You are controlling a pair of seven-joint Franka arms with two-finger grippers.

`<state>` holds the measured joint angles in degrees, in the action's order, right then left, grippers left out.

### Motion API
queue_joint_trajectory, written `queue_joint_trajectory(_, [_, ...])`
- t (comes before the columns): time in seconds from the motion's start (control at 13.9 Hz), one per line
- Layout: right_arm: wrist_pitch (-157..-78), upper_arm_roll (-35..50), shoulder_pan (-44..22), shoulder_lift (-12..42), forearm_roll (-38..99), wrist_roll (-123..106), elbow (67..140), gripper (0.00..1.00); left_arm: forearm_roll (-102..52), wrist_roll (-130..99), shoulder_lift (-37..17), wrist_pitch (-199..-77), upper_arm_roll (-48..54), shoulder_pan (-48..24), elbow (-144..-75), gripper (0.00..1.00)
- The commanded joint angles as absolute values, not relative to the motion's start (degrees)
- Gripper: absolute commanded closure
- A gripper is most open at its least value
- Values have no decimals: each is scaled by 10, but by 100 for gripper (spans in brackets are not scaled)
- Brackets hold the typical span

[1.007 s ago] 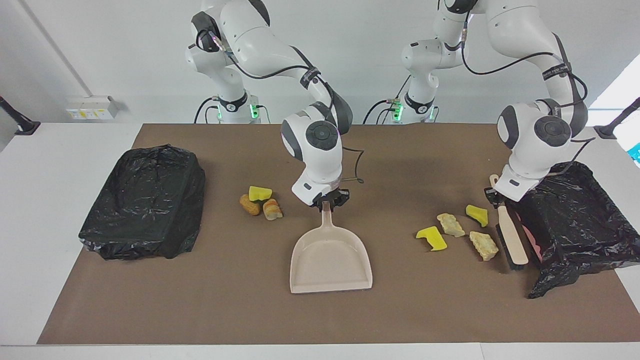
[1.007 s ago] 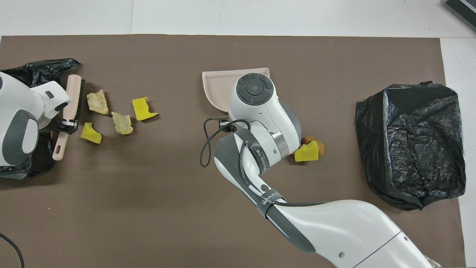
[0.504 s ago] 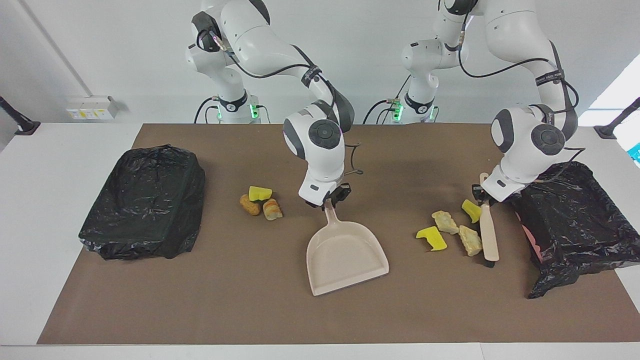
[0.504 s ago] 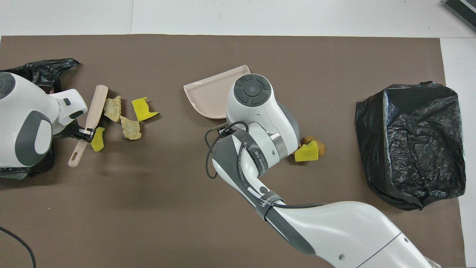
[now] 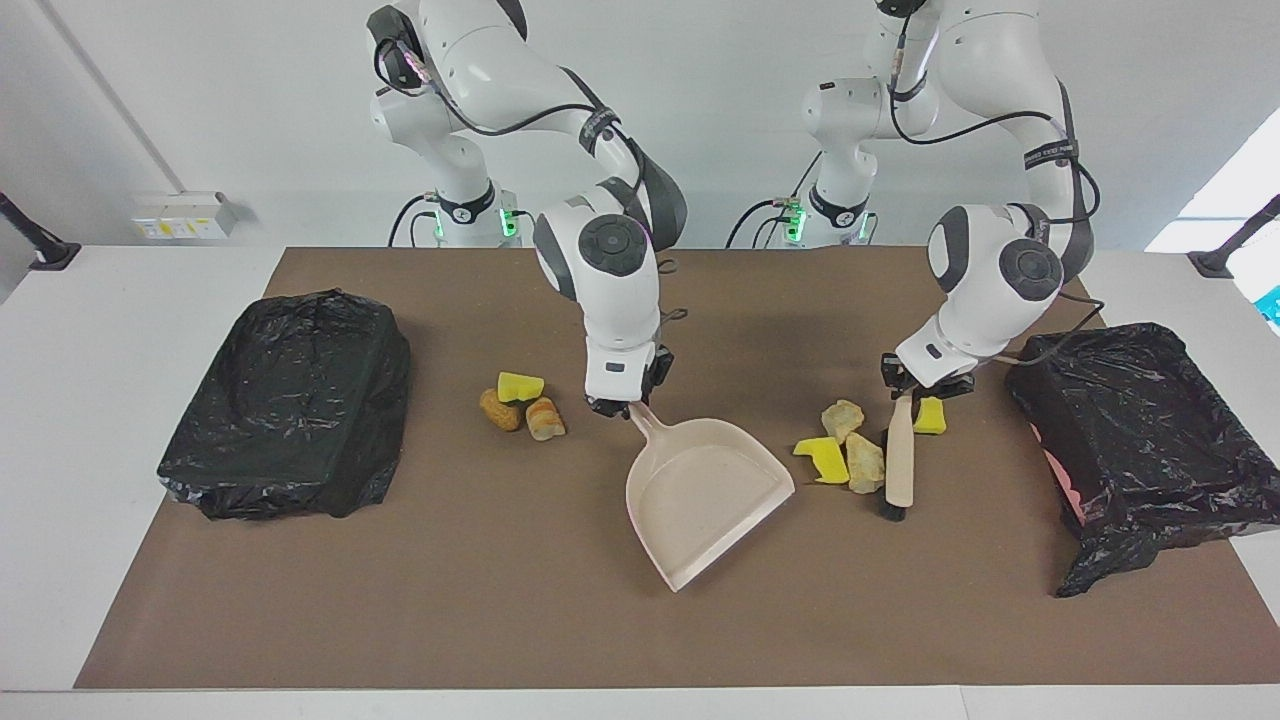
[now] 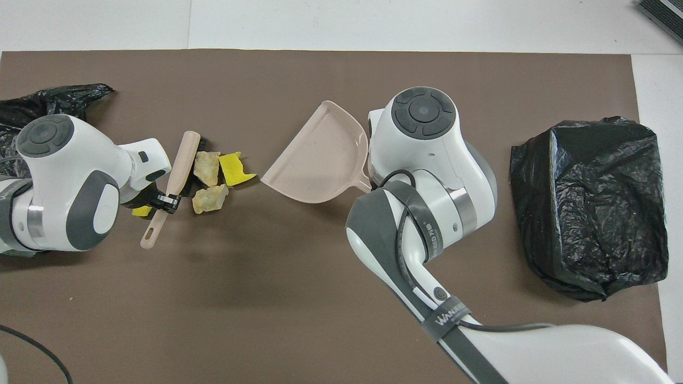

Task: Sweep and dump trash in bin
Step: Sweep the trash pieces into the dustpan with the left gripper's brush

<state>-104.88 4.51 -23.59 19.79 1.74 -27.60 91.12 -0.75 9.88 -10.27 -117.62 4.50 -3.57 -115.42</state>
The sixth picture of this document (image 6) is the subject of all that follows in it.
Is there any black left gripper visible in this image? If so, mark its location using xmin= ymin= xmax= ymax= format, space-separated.
xmin=122 ymin=180 xmax=181 ymax=214

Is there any pale crusty bread chunk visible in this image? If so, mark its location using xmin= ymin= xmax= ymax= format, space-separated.
xmin=193 ymin=151 xmax=221 ymax=187
xmin=191 ymin=184 xmax=231 ymax=215

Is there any beige hand brush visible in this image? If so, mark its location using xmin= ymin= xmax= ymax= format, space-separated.
xmin=140 ymin=131 xmax=210 ymax=250

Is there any notched yellow sponge piece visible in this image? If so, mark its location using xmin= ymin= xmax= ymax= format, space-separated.
xmin=219 ymin=151 xmax=258 ymax=187

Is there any beige plastic dustpan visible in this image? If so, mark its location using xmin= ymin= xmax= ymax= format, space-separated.
xmin=260 ymin=100 xmax=374 ymax=205

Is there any black bag lined pink bin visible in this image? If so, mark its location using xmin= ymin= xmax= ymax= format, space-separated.
xmin=0 ymin=83 xmax=115 ymax=179

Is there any brown table mat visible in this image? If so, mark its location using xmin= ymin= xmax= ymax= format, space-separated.
xmin=0 ymin=49 xmax=668 ymax=384

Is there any dark grey ribbed box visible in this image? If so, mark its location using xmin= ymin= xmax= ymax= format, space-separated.
xmin=636 ymin=0 xmax=683 ymax=46

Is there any thin black cable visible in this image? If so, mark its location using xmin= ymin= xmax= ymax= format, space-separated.
xmin=0 ymin=324 xmax=74 ymax=384

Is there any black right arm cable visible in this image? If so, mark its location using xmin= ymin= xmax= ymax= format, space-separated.
xmin=374 ymin=170 xmax=558 ymax=334

